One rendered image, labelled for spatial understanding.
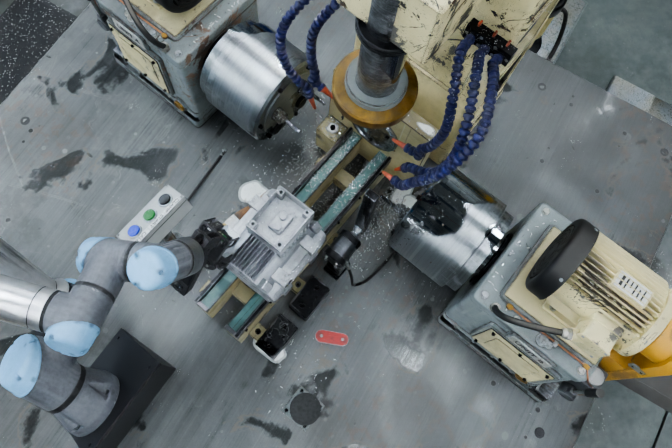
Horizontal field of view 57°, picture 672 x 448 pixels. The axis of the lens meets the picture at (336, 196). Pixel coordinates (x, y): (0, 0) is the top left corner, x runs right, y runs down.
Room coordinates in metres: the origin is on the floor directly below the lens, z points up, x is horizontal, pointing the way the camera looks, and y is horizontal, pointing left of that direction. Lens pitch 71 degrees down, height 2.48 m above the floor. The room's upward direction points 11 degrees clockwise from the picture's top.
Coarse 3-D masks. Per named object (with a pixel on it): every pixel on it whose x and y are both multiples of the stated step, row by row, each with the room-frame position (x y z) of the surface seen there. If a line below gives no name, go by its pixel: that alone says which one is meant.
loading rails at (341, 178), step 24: (336, 144) 0.68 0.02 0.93; (336, 168) 0.62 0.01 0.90; (384, 168) 0.64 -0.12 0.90; (312, 192) 0.53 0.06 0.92; (360, 192) 0.55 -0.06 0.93; (336, 216) 0.48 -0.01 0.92; (216, 288) 0.24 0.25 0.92; (240, 288) 0.26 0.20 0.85; (216, 312) 0.19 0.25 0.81; (240, 312) 0.19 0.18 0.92; (264, 312) 0.21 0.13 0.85; (240, 336) 0.14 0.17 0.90
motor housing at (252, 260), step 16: (240, 224) 0.37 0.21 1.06; (240, 240) 0.33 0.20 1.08; (256, 240) 0.33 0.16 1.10; (320, 240) 0.38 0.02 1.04; (240, 256) 0.29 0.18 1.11; (256, 256) 0.30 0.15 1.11; (272, 256) 0.30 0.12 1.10; (288, 256) 0.32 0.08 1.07; (304, 256) 0.33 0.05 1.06; (240, 272) 0.28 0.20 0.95; (256, 272) 0.26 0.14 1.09; (272, 272) 0.27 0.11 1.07; (288, 272) 0.28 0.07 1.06; (256, 288) 0.25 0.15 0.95; (272, 288) 0.24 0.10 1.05
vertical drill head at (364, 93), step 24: (384, 0) 0.61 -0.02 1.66; (384, 24) 0.61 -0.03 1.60; (360, 48) 0.64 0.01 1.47; (336, 72) 0.66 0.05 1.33; (360, 72) 0.62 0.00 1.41; (384, 72) 0.61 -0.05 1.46; (408, 72) 0.69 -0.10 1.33; (336, 96) 0.61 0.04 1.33; (360, 96) 0.60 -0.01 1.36; (384, 96) 0.61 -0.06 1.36; (408, 96) 0.64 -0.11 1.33; (360, 120) 0.56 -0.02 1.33; (384, 120) 0.57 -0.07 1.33
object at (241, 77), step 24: (240, 24) 0.85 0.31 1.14; (264, 24) 0.88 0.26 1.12; (216, 48) 0.77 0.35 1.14; (240, 48) 0.77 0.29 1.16; (264, 48) 0.79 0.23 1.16; (288, 48) 0.81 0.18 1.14; (216, 72) 0.72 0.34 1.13; (240, 72) 0.72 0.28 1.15; (264, 72) 0.72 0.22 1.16; (216, 96) 0.68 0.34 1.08; (240, 96) 0.67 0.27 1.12; (264, 96) 0.67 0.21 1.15; (288, 96) 0.72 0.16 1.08; (240, 120) 0.63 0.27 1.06; (264, 120) 0.64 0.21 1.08
